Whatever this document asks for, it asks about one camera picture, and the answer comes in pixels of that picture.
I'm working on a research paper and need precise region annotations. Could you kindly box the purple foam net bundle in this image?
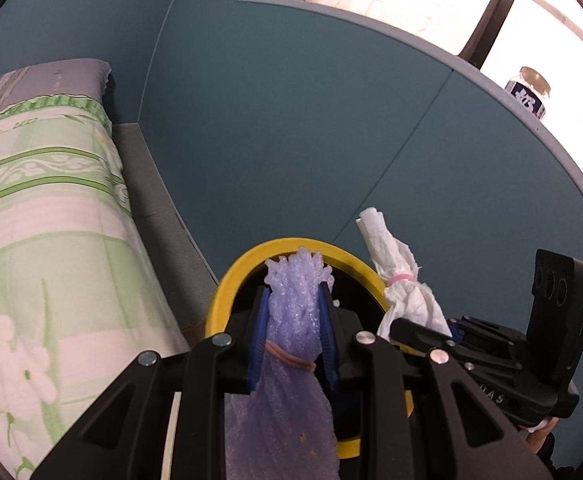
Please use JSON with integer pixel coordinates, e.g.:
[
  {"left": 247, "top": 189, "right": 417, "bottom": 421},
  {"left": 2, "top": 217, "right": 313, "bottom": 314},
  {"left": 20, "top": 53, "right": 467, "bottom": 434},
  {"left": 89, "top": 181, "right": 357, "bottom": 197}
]
[{"left": 224, "top": 246, "right": 342, "bottom": 480}]

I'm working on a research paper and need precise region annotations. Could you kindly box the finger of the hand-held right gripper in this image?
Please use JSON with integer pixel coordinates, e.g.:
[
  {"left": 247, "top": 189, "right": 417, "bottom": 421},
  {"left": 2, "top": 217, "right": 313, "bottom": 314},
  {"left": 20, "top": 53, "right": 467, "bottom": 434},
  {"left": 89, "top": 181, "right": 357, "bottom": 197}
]
[
  {"left": 390, "top": 317, "right": 522, "bottom": 376},
  {"left": 446, "top": 315, "right": 529, "bottom": 356}
]

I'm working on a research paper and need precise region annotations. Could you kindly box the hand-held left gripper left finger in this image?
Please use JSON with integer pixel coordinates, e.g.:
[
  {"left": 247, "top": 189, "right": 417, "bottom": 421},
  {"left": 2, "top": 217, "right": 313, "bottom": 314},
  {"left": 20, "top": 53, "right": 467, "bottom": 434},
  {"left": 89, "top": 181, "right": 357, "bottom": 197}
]
[{"left": 30, "top": 285, "right": 272, "bottom": 480}]

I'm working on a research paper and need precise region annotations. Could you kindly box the white tissue bundle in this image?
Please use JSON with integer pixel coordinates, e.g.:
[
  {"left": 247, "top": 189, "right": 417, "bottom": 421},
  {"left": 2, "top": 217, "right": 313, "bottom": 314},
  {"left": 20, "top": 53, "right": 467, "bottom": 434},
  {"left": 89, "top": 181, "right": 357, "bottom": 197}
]
[{"left": 356, "top": 206, "right": 453, "bottom": 346}]

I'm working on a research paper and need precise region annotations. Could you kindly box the person's right hand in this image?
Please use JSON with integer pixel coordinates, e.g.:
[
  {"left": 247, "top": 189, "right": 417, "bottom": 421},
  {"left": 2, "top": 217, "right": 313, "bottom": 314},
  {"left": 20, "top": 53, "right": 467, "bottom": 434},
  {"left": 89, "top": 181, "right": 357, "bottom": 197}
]
[{"left": 521, "top": 417, "right": 556, "bottom": 456}]

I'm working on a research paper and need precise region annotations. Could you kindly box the glass bottle with dark label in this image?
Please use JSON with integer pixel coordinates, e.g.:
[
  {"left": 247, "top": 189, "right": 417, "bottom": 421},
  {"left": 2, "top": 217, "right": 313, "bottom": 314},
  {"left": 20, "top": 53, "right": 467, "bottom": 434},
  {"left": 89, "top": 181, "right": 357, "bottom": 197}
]
[{"left": 505, "top": 66, "right": 552, "bottom": 122}]

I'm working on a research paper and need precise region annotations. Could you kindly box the green patterned quilt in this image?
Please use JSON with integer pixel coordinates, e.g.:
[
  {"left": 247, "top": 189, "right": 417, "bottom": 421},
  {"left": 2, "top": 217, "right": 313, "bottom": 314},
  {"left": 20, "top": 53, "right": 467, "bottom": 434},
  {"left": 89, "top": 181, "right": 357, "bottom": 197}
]
[{"left": 0, "top": 72, "right": 192, "bottom": 480}]

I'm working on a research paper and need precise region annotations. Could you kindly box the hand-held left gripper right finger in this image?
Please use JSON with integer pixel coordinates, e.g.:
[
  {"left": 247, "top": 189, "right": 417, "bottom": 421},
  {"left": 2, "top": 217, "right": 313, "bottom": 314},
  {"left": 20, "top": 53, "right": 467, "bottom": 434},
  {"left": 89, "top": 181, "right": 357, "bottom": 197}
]
[{"left": 319, "top": 282, "right": 555, "bottom": 480}]

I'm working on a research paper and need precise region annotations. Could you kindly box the yellow rimmed black bin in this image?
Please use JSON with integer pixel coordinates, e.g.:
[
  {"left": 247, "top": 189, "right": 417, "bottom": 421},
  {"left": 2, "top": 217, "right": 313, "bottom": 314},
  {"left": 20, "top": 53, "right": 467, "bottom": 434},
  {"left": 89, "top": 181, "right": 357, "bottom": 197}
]
[{"left": 205, "top": 236, "right": 415, "bottom": 461}]

